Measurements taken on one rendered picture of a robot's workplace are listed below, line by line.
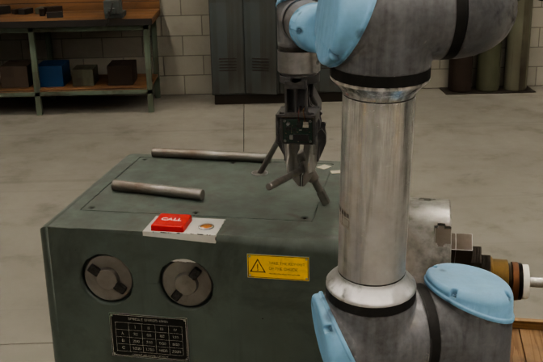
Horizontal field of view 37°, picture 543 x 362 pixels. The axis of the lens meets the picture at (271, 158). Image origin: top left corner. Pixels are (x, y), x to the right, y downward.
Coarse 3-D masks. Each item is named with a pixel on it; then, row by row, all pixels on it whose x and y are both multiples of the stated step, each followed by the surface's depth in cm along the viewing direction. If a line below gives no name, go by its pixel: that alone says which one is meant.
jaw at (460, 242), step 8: (440, 232) 152; (448, 232) 152; (440, 240) 151; (448, 240) 151; (456, 240) 152; (464, 240) 152; (472, 240) 152; (456, 248) 151; (464, 248) 151; (472, 248) 151; (480, 248) 156; (456, 256) 153; (464, 256) 153; (472, 256) 155; (480, 256) 155; (488, 256) 158; (472, 264) 154; (480, 264) 154; (488, 264) 157
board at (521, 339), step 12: (516, 324) 181; (528, 324) 180; (540, 324) 180; (516, 336) 178; (528, 336) 178; (540, 336) 178; (516, 348) 173; (528, 348) 173; (540, 348) 173; (516, 360) 169; (528, 360) 168; (540, 360) 168
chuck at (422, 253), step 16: (416, 208) 157; (432, 208) 157; (448, 208) 156; (416, 224) 153; (432, 224) 153; (448, 224) 152; (416, 240) 151; (432, 240) 151; (416, 256) 150; (432, 256) 149; (448, 256) 149; (416, 272) 149
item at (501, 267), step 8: (496, 264) 159; (504, 264) 159; (512, 264) 159; (520, 264) 159; (496, 272) 158; (504, 272) 157; (512, 272) 158; (520, 272) 158; (504, 280) 157; (512, 280) 157; (520, 280) 157; (512, 288) 157; (520, 288) 157; (520, 296) 158
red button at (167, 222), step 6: (162, 216) 147; (168, 216) 147; (174, 216) 147; (180, 216) 147; (186, 216) 147; (156, 222) 144; (162, 222) 144; (168, 222) 144; (174, 222) 144; (180, 222) 144; (186, 222) 144; (156, 228) 143; (162, 228) 143; (168, 228) 142; (174, 228) 142; (180, 228) 142; (186, 228) 144
